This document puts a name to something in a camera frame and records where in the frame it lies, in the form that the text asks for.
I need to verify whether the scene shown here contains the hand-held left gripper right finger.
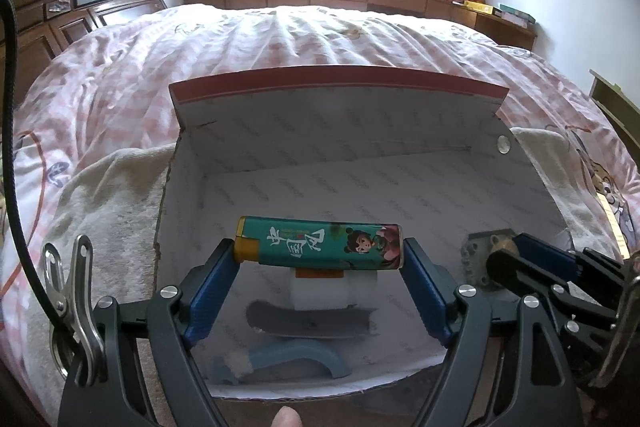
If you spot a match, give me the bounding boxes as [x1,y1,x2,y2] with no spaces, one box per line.
[400,237,586,427]

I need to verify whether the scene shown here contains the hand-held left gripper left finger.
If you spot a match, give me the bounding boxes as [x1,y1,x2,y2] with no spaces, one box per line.
[57,239,241,427]

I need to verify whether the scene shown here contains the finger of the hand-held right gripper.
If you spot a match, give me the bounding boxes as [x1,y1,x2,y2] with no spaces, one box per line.
[485,252,621,323]
[515,233,626,278]

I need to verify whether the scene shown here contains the grey square plastic plate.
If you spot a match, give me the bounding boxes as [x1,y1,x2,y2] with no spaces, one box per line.
[460,229,516,293]

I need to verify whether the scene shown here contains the white rectangular block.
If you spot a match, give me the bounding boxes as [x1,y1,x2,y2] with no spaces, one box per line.
[291,271,379,311]

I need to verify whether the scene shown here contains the pale curved plastic bracket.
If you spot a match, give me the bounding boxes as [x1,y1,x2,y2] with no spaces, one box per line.
[210,338,351,385]

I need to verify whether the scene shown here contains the grey insole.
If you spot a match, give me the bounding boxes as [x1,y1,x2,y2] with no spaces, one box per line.
[246,299,377,340]

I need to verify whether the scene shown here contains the green printed lighter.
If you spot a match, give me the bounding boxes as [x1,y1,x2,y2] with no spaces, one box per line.
[234,216,404,271]

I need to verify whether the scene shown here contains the red cardboard box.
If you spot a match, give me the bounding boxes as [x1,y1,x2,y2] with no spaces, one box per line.
[155,66,576,403]

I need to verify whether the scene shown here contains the person's left hand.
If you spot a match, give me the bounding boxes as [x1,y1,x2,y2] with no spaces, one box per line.
[270,406,303,427]

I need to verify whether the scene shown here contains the metal spring clip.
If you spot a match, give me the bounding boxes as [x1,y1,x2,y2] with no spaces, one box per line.
[42,234,108,383]

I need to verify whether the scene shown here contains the beige towel blanket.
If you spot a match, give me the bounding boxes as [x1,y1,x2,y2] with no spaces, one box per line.
[45,127,626,427]

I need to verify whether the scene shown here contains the olive wooden furniture edge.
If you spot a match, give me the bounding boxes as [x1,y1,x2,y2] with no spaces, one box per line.
[589,69,640,142]

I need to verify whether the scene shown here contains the green book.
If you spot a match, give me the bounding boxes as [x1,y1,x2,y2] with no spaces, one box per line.
[497,4,536,28]

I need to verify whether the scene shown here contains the yellow book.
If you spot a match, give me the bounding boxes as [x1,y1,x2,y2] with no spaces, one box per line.
[452,0,503,16]

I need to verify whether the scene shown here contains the pink printed quilt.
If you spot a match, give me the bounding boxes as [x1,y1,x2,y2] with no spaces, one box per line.
[0,3,640,408]

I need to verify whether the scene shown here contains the dark wooden headboard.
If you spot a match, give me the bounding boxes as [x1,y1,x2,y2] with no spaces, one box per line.
[0,0,167,118]

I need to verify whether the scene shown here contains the black ribbed cable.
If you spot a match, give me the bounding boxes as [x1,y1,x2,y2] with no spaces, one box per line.
[0,0,81,358]

